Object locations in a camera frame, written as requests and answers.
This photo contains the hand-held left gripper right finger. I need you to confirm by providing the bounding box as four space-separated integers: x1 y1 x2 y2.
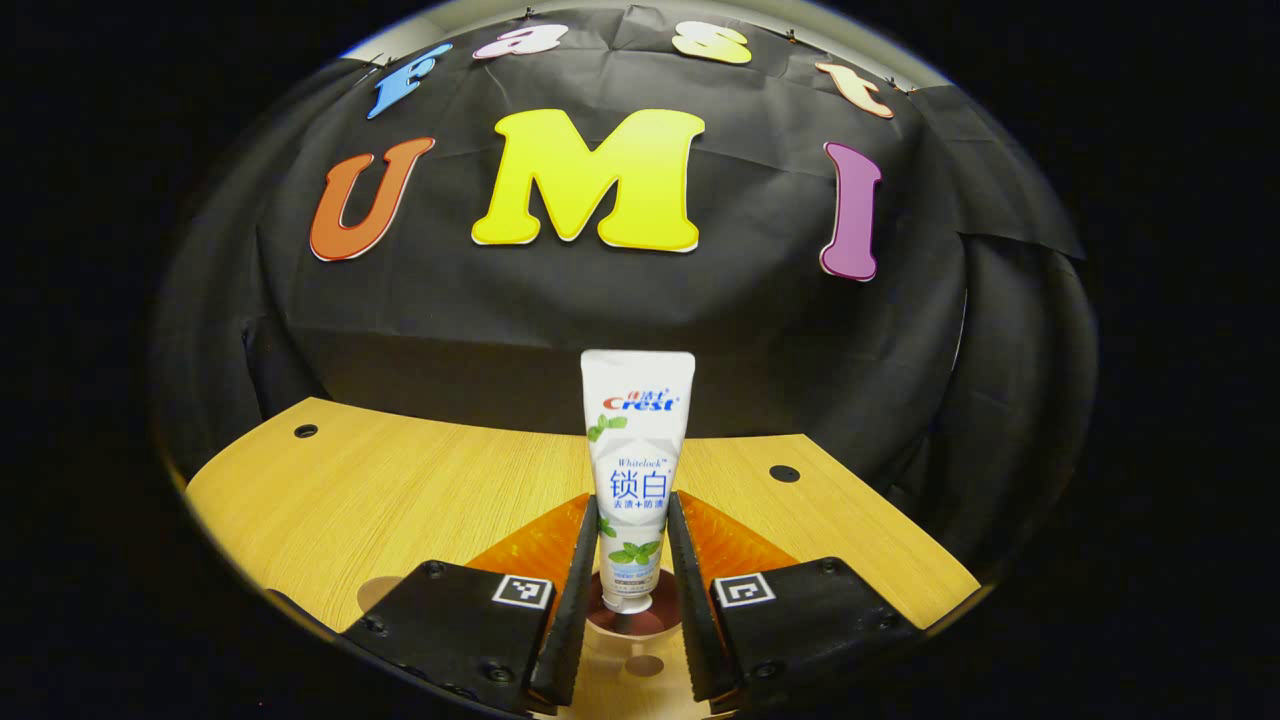
665 490 922 713

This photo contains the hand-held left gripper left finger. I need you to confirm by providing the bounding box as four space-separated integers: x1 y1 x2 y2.
340 495 601 716

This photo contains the beige cup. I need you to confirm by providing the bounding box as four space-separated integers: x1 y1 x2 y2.
568 570 703 720

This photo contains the white toothpaste tube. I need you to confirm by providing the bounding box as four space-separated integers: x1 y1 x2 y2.
580 349 697 614

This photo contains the round beige coaster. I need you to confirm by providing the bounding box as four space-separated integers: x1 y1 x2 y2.
355 574 423 613

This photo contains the wooden desktop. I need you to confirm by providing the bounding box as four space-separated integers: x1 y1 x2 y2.
185 397 981 720

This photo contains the black backdrop cloth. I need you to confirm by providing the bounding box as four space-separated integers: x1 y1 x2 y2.
150 5 1093 573

